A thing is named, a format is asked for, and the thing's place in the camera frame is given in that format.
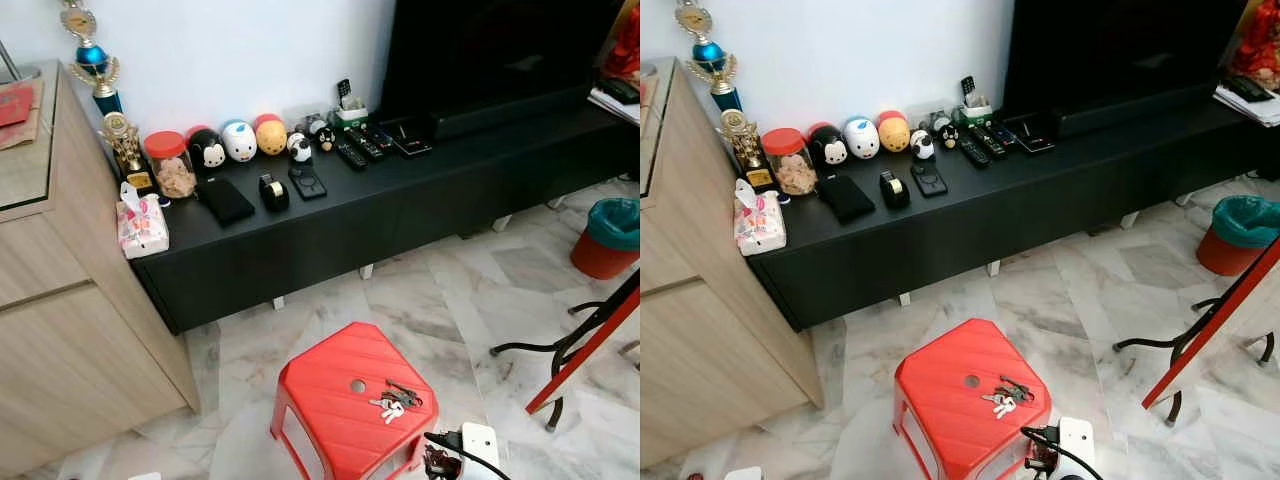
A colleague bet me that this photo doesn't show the bunch of keys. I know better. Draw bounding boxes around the bunch of keys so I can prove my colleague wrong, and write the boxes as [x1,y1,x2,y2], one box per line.
[368,379,425,426]
[980,375,1036,421]

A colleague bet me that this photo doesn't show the red plastic stool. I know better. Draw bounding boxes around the red plastic stool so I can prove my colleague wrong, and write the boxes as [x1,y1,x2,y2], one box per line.
[893,318,1054,480]
[270,321,440,480]

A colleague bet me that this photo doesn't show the black metal curved legs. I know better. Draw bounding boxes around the black metal curved legs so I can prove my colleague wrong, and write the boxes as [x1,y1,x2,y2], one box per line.
[489,275,641,433]
[1112,295,1277,428]

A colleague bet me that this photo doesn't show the red edged board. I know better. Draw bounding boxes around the red edged board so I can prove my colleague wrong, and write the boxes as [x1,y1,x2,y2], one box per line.
[1141,233,1280,412]
[524,268,641,417]

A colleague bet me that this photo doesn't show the black tv console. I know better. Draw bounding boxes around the black tv console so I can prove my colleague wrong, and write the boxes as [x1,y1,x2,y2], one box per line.
[745,93,1280,333]
[129,95,641,336]

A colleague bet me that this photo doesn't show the red bin teal liner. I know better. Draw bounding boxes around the red bin teal liner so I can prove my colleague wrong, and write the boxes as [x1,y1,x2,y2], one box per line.
[569,196,641,282]
[1195,194,1280,279]

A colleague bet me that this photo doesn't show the light wooden cabinet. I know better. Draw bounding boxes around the light wooden cabinet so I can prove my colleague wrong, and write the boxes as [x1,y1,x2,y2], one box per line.
[0,59,202,480]
[640,56,827,470]

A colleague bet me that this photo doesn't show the flat black device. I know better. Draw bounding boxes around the flat black device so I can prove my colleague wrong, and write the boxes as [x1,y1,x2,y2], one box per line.
[909,161,950,199]
[287,164,329,202]

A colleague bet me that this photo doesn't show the black tape dispenser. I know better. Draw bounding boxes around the black tape dispenser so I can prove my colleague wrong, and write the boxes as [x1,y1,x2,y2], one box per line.
[257,172,292,214]
[878,169,913,211]

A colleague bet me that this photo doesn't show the flat black box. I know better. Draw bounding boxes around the flat black box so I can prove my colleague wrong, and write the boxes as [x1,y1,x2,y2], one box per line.
[1005,114,1056,156]
[384,117,434,159]

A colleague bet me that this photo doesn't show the black wallet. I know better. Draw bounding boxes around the black wallet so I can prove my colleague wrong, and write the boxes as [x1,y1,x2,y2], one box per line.
[816,173,879,224]
[194,176,258,227]

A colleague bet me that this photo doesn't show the small grey plush toy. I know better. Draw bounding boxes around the small grey plush toy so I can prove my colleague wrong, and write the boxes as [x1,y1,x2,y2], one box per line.
[922,109,960,151]
[299,112,337,154]

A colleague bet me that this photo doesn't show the green white remote holder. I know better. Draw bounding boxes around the green white remote holder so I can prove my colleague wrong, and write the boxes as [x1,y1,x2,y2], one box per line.
[332,78,372,132]
[956,75,995,128]

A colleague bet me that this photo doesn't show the yellow red round plush toy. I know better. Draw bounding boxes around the yellow red round plush toy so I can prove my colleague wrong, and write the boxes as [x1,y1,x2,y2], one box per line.
[874,109,912,154]
[251,112,290,158]

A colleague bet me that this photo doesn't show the floral tissue box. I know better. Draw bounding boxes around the floral tissue box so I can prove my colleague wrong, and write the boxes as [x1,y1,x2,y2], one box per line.
[732,178,789,257]
[115,181,172,262]

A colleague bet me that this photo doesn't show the white blue round plush toy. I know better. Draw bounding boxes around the white blue round plush toy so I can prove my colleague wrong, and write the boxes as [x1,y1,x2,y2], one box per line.
[841,116,882,161]
[219,119,260,164]

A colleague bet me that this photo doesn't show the black round plush toy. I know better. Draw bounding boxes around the black round plush toy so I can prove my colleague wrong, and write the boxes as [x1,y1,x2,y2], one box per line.
[807,122,851,168]
[185,125,228,172]

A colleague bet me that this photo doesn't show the glass jar red lid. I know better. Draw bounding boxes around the glass jar red lid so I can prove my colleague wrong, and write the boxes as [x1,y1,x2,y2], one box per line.
[759,127,819,197]
[142,130,199,200]

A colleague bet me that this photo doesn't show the stack of white papers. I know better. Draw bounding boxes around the stack of white papers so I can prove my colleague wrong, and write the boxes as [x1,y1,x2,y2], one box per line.
[1212,75,1280,130]
[587,78,641,127]

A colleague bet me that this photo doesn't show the black television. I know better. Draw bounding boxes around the black television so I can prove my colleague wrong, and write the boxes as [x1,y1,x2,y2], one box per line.
[377,0,627,142]
[1002,0,1252,140]

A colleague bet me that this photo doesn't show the small gold trophy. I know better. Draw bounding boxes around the small gold trophy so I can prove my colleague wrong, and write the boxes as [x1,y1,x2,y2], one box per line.
[717,107,777,192]
[99,111,157,197]

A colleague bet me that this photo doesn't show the red figurine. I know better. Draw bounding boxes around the red figurine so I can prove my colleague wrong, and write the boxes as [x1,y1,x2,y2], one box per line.
[1229,0,1280,93]
[602,3,641,83]

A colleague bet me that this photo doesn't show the tall blue gold trophy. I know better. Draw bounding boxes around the tall blue gold trophy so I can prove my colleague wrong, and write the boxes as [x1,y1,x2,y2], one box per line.
[57,0,127,117]
[674,0,747,114]

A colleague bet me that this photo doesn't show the red envelope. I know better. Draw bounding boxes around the red envelope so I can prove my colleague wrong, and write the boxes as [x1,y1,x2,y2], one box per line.
[0,82,37,129]

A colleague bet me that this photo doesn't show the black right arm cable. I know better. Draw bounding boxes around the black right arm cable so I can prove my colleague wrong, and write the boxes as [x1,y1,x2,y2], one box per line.
[423,430,512,480]
[1019,425,1107,480]

